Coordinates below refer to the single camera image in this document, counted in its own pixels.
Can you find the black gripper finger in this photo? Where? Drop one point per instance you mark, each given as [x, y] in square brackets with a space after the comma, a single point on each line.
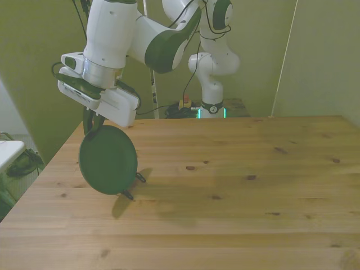
[87, 121]
[97, 126]

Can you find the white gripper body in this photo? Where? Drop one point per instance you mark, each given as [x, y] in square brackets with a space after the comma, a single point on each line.
[118, 108]

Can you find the dark green round plate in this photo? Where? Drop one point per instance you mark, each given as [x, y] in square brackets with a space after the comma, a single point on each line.
[108, 160]

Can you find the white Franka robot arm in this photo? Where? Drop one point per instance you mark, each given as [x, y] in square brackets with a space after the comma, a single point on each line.
[112, 33]

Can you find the yellow emergency stop box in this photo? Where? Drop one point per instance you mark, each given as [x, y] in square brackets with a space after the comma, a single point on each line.
[184, 102]

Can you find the white side table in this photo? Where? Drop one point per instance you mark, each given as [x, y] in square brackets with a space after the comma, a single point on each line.
[8, 150]

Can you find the black tripod stand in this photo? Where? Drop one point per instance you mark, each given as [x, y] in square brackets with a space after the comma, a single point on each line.
[85, 2]

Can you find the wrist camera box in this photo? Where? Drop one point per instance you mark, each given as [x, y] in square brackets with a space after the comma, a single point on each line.
[78, 90]

